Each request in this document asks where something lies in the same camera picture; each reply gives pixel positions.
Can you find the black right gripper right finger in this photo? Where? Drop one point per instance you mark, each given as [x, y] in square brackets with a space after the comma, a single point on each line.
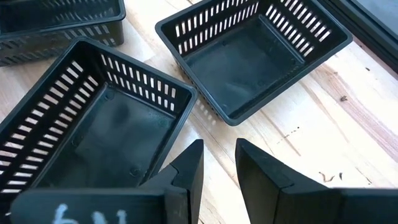
[295, 205]

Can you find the black slotted plastic basket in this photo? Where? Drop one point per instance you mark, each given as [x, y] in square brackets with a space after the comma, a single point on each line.
[109, 140]
[242, 68]
[46, 18]

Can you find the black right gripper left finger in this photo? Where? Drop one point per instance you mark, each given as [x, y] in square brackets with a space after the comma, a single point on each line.
[124, 205]

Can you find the black table edge rail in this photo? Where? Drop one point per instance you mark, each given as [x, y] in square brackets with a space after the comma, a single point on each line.
[373, 31]

